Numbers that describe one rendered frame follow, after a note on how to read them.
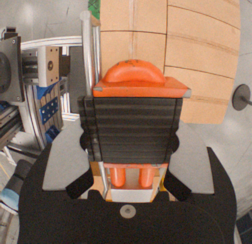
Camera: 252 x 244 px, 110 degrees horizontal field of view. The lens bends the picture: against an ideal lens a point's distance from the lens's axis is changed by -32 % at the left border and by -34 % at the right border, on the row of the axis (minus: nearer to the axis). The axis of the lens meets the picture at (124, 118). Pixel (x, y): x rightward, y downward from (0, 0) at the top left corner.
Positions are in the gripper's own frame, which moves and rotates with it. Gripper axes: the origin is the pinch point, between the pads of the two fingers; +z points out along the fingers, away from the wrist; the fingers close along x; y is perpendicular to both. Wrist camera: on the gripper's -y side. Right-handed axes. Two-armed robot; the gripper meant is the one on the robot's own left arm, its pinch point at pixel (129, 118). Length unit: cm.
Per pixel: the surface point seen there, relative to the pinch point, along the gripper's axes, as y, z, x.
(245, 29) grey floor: -63, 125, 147
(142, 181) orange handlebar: 9.4, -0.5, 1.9
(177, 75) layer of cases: 6, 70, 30
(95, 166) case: 51, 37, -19
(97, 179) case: 54, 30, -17
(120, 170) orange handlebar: 7.0, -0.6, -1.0
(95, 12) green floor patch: -51, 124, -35
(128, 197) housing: 13.0, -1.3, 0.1
